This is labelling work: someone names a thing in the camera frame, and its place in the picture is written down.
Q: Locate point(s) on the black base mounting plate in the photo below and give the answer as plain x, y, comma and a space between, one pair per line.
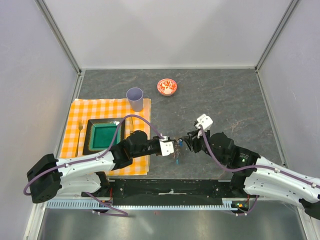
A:
127, 187

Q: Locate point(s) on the black teal square plate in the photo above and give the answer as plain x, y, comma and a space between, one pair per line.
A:
99, 134

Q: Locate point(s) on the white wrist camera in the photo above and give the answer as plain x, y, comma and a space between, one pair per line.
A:
203, 123
167, 146

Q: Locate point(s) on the silver fork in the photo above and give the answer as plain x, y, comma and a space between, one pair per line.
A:
80, 128

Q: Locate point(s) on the grey cable duct rail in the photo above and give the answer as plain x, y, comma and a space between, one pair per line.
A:
91, 204

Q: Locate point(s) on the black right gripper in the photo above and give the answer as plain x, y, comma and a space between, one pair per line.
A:
192, 140

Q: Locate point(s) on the red patterned ceramic bowl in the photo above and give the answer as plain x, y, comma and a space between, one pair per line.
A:
167, 87

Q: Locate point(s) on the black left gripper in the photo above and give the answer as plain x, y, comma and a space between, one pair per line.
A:
173, 140

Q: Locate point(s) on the black handled knife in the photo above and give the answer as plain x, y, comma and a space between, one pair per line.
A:
131, 125

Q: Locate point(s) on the orange checkered cloth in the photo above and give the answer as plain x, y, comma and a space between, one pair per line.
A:
86, 109

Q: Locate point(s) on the aluminium corner frame post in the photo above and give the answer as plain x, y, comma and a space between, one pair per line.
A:
276, 34

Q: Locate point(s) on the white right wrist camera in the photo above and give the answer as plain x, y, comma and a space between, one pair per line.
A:
203, 123

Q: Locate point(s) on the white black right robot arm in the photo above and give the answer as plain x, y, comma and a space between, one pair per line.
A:
255, 175

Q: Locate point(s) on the lilac plastic cup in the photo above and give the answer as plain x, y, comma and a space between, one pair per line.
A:
135, 98

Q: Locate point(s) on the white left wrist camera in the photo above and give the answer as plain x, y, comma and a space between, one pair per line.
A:
167, 146

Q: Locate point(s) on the metal chain keyring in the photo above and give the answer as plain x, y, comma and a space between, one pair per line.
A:
179, 139

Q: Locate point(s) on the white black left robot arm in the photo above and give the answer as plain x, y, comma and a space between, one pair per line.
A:
52, 176

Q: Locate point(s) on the left aluminium frame post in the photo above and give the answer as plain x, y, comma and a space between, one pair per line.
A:
58, 34

